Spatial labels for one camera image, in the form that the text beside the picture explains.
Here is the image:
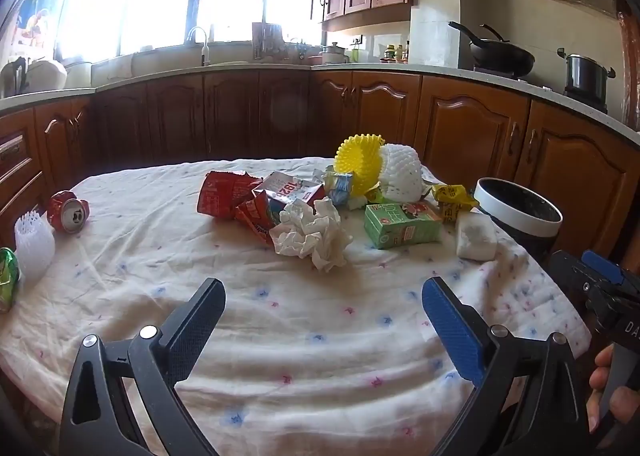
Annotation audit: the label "steel stock pot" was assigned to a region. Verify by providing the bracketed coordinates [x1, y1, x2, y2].
[557, 49, 617, 102]

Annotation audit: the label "person's right hand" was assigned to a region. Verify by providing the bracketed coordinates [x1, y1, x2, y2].
[587, 343, 640, 434]

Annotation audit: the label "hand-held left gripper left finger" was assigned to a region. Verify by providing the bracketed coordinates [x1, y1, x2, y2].
[59, 278, 227, 456]

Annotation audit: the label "metal kettle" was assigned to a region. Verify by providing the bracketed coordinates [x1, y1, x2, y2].
[0, 56, 28, 97]

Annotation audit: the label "wooden lower cabinets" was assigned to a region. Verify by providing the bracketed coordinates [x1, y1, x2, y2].
[0, 69, 640, 262]

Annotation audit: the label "white printed tablecloth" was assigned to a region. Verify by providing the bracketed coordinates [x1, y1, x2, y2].
[0, 156, 593, 456]

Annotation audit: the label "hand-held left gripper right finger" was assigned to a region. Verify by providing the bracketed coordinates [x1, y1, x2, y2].
[422, 277, 593, 456]

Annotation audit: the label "crushed red drink can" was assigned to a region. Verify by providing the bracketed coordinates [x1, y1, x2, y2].
[47, 190, 91, 233]

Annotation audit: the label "white pot with lid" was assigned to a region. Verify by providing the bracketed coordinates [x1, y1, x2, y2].
[320, 42, 351, 64]

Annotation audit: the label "large white foam fruit net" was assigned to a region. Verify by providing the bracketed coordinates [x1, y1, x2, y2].
[377, 143, 425, 202]

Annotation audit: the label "grey kitchen countertop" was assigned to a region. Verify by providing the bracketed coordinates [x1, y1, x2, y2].
[0, 61, 640, 147]

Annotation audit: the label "curved sink faucet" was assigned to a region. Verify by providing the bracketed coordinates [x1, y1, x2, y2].
[186, 26, 211, 68]

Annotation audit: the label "blue wall poster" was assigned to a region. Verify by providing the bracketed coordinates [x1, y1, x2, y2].
[15, 0, 66, 52]

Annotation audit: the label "black bin with white rim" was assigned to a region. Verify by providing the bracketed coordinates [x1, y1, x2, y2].
[472, 177, 563, 257]

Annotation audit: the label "small white foam net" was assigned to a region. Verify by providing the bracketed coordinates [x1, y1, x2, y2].
[14, 209, 56, 282]

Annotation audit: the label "white rice cooker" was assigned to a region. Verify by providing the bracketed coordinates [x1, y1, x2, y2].
[27, 59, 68, 92]

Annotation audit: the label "green snack packet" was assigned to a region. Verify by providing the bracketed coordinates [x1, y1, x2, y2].
[0, 247, 21, 314]

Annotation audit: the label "yellow snack packet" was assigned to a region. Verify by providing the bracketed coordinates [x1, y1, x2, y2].
[431, 183, 481, 225]

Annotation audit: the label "blue white wrapper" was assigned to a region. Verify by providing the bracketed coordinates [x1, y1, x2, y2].
[312, 166, 355, 208]

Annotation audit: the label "green drink carton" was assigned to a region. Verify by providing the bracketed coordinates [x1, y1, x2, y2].
[363, 201, 444, 250]

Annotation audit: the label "crushed red white carton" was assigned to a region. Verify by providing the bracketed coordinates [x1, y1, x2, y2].
[234, 171, 327, 248]

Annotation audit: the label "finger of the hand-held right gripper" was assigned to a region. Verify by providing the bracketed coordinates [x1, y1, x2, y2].
[549, 250, 601, 299]
[581, 249, 640, 289]

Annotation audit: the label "white foam block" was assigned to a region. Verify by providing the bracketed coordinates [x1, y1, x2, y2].
[455, 213, 498, 259]

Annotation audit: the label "red snack packet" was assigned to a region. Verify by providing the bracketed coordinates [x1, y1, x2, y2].
[197, 170, 263, 221]

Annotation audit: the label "black wok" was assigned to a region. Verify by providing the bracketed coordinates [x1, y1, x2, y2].
[447, 21, 536, 78]

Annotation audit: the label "yellow foam fruit net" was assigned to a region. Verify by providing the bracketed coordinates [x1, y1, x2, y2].
[335, 134, 386, 197]

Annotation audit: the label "crumpled white tissue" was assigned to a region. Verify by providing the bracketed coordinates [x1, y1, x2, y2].
[269, 197, 353, 273]

